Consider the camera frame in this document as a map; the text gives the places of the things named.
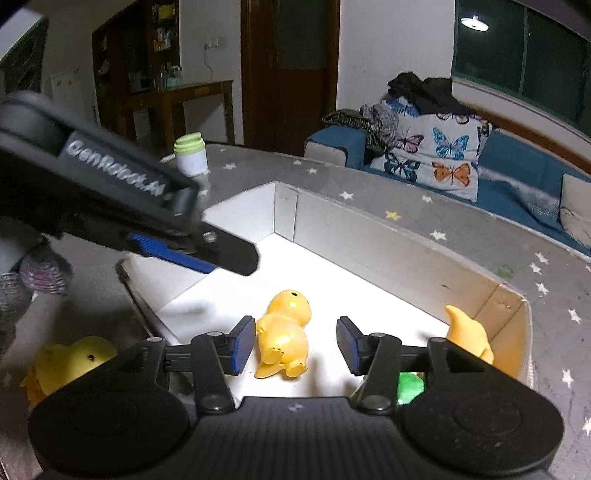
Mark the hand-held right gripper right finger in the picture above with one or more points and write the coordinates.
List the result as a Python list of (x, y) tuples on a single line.
[(348, 346)]

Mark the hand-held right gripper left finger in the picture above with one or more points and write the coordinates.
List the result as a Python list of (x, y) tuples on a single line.
[(242, 346)]

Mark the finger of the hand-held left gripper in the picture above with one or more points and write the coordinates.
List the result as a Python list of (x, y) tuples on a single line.
[(161, 247), (235, 256)]

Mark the small yellow duck toy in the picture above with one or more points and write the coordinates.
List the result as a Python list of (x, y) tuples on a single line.
[(281, 341)]

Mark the green packet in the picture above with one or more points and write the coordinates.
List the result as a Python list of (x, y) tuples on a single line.
[(411, 390)]

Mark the white cardboard box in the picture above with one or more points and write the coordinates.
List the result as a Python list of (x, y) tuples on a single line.
[(323, 258)]

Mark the large yellow rubber duck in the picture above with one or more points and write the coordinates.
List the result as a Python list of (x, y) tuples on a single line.
[(468, 334)]

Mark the white jar with green lid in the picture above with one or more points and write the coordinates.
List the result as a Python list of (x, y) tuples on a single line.
[(191, 159)]

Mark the group of bottles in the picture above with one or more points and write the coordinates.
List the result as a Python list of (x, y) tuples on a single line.
[(173, 78)]

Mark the dark wooden side table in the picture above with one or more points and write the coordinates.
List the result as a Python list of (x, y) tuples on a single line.
[(194, 90)]

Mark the grey star-print tablecloth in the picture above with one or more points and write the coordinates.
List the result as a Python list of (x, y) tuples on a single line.
[(415, 221)]

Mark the dark flat screen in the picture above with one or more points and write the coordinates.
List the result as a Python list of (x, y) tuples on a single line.
[(25, 60)]

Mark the dark wooden shelf cabinet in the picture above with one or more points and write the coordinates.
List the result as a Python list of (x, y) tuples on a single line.
[(134, 46)]

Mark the yellow plush chick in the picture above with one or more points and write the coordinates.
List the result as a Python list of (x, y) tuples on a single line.
[(69, 364)]

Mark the brown wooden door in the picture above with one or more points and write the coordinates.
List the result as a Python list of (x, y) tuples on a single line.
[(291, 74)]

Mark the striped dark cloth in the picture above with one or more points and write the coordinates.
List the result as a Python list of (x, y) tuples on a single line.
[(374, 124)]

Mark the butterfly print pillow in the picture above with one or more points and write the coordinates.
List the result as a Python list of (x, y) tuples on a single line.
[(438, 152)]

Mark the blue sofa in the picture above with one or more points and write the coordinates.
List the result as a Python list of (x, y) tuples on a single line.
[(517, 175)]

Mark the black clothes pile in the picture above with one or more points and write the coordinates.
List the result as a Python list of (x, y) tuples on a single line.
[(429, 94)]

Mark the grey cushion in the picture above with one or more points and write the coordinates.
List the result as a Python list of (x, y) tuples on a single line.
[(577, 207)]

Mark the green framed window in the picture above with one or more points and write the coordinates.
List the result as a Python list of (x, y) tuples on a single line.
[(531, 55)]

